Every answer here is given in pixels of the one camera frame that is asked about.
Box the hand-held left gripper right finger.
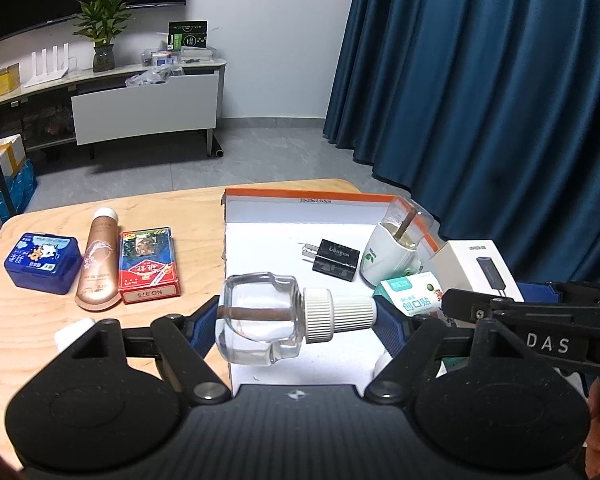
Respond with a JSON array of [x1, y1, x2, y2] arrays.
[[362, 296, 527, 406]]

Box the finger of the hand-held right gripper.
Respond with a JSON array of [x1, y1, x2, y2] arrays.
[[441, 287, 600, 322], [516, 280, 600, 307]]

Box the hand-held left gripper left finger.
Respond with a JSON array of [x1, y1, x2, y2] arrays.
[[67, 296, 232, 406]]

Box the teal bandage box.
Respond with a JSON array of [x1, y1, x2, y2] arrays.
[[371, 270, 449, 320]]

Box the white product box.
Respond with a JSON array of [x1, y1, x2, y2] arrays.
[[429, 239, 527, 307]]

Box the clear glass liquid bottle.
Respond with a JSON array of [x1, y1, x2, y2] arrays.
[[214, 271, 379, 367]]

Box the white green plug-in diffuser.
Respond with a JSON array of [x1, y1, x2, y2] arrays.
[[359, 196, 440, 290]]

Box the black charger plug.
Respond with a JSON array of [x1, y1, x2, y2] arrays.
[[299, 238, 362, 282]]

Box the orange white cardboard box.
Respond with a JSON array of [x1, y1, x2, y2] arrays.
[[220, 186, 481, 398]]

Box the small white plastic object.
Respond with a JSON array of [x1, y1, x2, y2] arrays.
[[373, 352, 397, 381]]

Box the red playing card box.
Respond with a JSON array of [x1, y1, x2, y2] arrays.
[[116, 226, 184, 307]]

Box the brown cosmetic tube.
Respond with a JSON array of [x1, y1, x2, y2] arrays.
[[73, 208, 122, 314]]

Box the white power adapter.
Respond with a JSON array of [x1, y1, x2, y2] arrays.
[[54, 317, 97, 352]]

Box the blue plastic floss box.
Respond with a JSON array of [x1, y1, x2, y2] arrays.
[[3, 231, 82, 296]]

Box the dark blue curtain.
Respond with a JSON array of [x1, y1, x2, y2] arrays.
[[322, 0, 600, 287]]

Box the white grey media cabinet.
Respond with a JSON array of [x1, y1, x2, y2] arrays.
[[0, 56, 229, 159]]

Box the blue water bottle pack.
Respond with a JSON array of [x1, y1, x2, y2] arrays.
[[0, 159, 39, 224]]

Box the pile of clear plastic bags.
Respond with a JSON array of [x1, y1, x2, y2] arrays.
[[124, 66, 184, 89]]

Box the white box with yellow tape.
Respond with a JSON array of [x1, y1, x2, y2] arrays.
[[0, 133, 29, 177]]

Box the clear plastic storage boxes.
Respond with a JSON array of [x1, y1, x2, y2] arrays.
[[140, 46, 217, 68]]

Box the black green box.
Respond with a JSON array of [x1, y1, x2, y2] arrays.
[[167, 20, 209, 52]]

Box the white router with antennas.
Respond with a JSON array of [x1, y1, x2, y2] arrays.
[[23, 43, 72, 89]]

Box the potted green plant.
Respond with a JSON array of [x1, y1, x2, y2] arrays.
[[71, 0, 149, 74]]

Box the yellow cardboard box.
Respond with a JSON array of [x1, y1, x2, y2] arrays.
[[0, 63, 22, 102]]

